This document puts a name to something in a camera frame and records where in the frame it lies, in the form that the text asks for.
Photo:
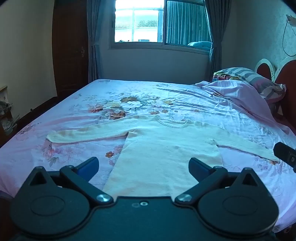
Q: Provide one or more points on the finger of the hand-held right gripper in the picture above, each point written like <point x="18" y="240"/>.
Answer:
<point x="285" y="154"/>

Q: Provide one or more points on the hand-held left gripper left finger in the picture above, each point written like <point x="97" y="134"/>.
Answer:
<point x="89" y="166"/>

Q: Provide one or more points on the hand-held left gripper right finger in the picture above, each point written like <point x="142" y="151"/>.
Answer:
<point x="198" y="168"/>

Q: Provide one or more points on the cream knit sweater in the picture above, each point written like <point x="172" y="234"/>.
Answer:
<point x="161" y="150"/>

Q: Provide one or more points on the floral bed sheet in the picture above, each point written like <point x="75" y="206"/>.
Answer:
<point x="76" y="109"/>

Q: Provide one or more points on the pink blanket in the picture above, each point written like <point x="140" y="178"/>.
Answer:
<point x="242" y="97"/>

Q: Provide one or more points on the red and white headboard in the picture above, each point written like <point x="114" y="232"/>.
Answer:
<point x="286" y="74"/>

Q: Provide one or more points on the striped floral pillow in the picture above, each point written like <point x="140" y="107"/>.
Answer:
<point x="249" y="76"/>

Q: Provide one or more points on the cluttered side cabinet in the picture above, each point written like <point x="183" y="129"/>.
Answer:
<point x="5" y="109"/>

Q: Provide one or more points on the dark wooden door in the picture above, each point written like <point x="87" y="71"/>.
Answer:
<point x="69" y="46"/>

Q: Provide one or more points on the teal cloth bundle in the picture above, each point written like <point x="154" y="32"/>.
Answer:
<point x="200" y="44"/>

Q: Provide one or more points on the grey curtain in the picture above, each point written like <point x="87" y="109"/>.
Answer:
<point x="217" y="34"/>
<point x="93" y="41"/>

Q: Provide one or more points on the sliding glass window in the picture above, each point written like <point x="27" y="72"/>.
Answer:
<point x="148" y="23"/>

